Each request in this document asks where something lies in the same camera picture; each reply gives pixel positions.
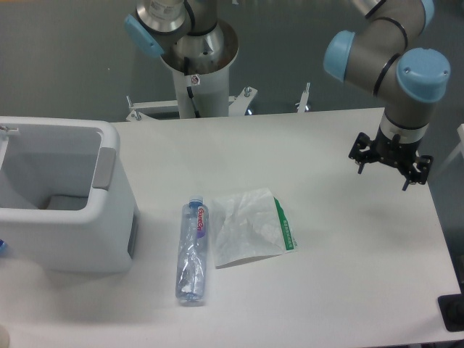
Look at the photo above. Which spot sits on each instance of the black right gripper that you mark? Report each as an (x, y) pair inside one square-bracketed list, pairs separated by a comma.
[(395, 147)]

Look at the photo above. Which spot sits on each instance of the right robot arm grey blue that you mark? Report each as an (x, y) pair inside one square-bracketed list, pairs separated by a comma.
[(411, 81)]

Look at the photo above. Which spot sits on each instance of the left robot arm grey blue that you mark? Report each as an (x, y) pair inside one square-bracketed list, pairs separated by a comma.
[(198, 47)]

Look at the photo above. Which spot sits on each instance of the white open trash can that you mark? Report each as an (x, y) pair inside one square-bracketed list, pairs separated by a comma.
[(66, 202)]

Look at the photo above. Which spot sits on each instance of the white paper bag green stripe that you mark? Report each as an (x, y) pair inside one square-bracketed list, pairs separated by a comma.
[(249, 226)]

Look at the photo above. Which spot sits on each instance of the clear plastic water bottle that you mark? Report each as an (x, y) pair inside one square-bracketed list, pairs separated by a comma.
[(190, 282)]

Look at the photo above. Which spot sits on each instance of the blue object at left edge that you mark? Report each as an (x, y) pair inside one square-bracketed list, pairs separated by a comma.
[(3, 247)]

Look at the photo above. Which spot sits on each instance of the white frame at right edge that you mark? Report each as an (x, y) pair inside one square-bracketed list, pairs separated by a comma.
[(456, 152)]

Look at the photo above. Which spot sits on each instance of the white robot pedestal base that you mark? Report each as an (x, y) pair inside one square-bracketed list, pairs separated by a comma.
[(197, 96)]

